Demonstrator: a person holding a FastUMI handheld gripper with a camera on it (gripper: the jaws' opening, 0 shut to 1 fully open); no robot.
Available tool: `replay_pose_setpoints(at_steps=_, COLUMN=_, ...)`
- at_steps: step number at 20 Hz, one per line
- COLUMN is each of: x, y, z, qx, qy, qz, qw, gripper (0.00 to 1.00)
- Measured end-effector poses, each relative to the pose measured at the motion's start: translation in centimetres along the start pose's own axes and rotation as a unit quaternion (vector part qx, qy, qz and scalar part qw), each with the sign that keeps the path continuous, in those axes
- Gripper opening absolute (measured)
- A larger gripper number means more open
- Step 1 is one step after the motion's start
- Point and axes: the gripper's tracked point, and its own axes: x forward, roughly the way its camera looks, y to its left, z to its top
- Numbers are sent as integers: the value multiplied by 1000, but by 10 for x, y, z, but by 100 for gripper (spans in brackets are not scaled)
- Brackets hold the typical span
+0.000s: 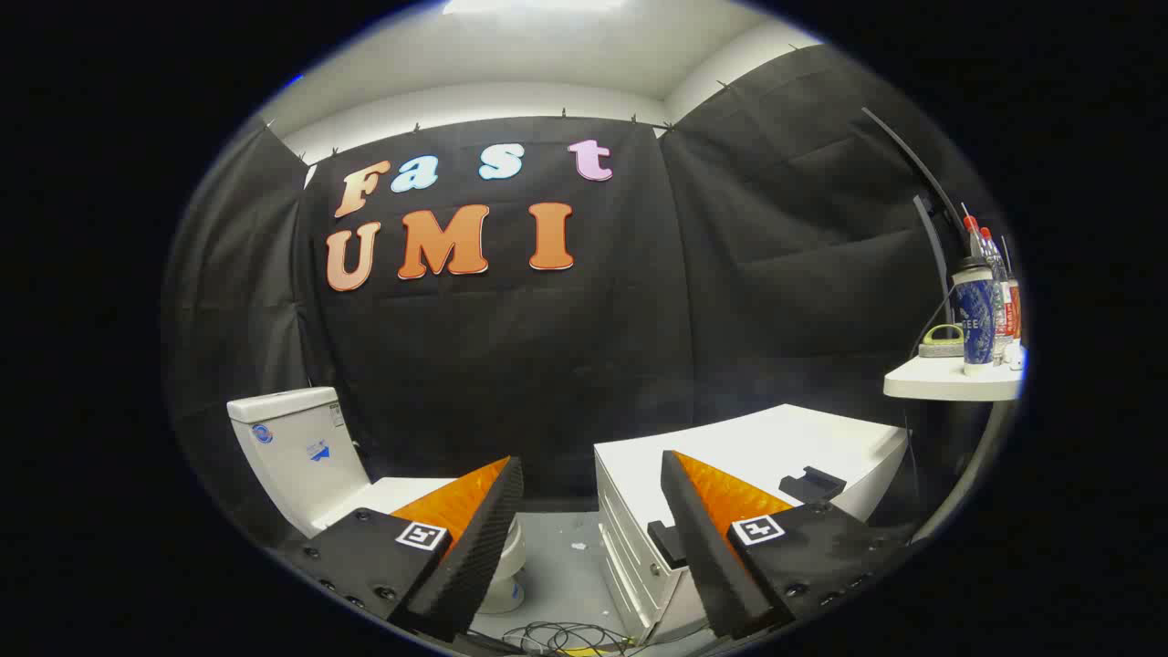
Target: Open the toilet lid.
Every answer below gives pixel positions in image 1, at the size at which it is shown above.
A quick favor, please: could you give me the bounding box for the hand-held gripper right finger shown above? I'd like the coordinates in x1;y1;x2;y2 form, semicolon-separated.
659;449;916;641

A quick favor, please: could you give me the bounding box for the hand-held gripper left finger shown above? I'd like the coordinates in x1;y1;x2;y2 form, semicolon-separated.
269;454;527;644

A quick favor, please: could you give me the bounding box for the white toilet lid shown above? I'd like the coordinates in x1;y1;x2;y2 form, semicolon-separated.
315;476;457;535

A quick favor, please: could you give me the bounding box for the white toilet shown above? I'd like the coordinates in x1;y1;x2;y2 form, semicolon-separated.
226;387;527;615

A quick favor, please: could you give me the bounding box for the small black block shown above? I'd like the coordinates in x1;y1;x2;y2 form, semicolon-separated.
647;520;687;568

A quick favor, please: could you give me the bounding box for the white drawer cabinet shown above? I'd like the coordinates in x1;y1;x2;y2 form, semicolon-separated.
593;403;911;644

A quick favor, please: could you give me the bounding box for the black holder block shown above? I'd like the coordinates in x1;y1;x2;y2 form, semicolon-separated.
778;466;847;502

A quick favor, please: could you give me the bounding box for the black backdrop cloth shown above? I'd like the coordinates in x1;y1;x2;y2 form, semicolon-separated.
162;41;1014;548

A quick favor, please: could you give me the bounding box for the white shelf board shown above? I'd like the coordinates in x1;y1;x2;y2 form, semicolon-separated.
882;345;1027;402

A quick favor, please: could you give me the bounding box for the blue patterned cup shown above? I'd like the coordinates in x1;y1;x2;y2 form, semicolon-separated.
952;257;997;376

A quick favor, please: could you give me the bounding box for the short curved black pole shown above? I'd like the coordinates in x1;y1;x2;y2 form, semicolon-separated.
913;194;955;325

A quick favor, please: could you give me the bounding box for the long curved black pole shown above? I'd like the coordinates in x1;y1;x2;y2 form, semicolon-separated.
862;108;968;240

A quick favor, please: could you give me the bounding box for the ceiling light panel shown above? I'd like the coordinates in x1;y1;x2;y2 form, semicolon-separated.
443;0;631;16

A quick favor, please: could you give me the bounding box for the black cable bundle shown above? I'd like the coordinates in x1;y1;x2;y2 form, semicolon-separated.
500;620;640;656

